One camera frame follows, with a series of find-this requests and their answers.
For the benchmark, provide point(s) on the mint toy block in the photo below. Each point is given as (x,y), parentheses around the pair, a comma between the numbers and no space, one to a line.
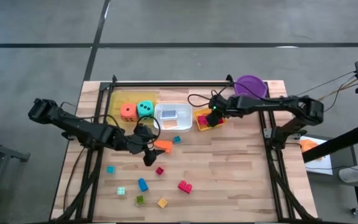
(121,191)

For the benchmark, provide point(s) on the white plastic bin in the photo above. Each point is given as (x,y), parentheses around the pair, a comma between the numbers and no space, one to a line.
(185,116)

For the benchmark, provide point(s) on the teal foam die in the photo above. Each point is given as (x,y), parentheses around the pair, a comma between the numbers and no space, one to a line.
(145,109)

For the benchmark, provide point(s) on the yellow cube toy block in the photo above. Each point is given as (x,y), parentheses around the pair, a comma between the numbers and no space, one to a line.
(162,203)

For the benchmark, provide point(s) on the white rounded floor object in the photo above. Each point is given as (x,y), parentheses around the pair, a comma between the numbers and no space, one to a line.
(351,175)

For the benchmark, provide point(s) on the large red toy block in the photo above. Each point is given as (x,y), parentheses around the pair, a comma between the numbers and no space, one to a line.
(185,187)

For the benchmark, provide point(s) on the white paper sheet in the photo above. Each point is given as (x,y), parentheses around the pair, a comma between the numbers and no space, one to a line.
(320,165)

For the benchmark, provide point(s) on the orange long toy block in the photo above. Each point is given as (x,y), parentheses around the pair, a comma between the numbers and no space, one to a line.
(163,145)

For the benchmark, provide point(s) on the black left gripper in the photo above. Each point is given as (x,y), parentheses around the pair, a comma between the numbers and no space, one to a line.
(140,140)

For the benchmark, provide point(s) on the blue card white frame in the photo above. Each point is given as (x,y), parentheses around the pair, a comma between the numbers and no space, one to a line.
(169,114)

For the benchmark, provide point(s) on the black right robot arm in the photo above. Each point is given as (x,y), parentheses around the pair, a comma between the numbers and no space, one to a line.
(275,104)

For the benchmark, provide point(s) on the purple monster face bucket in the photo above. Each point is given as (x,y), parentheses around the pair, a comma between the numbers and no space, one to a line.
(250,85)

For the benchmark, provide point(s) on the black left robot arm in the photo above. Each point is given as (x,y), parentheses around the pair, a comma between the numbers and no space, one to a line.
(79,130)

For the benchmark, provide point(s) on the orange object on paper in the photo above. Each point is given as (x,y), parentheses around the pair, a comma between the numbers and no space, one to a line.
(309,145)

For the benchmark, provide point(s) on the small dark red cube block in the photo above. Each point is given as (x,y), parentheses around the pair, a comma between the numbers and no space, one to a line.
(159,171)

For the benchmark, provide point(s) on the yellow translucent plastic bin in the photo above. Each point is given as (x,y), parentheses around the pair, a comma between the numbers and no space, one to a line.
(115,99)

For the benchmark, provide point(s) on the blue toy block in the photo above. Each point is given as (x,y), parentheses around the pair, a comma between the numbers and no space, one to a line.
(143,184)

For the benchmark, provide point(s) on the black caster wheel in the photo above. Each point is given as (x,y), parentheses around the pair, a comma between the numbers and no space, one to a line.
(356,212)

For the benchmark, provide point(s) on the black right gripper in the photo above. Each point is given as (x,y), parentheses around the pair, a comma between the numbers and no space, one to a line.
(224,105)

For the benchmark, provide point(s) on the small teal cube block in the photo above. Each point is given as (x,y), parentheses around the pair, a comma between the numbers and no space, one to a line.
(111,169)
(177,140)

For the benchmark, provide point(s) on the silver frame bracket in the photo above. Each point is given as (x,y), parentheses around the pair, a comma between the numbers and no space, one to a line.
(268,133)

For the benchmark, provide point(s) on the orange foam die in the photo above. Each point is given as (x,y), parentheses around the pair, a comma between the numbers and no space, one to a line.
(128,112)

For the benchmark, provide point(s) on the yellow mesh basket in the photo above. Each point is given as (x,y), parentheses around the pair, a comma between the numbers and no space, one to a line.
(199,127)

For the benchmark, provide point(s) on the green block with hole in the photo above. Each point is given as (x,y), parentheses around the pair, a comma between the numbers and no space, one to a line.
(140,199)

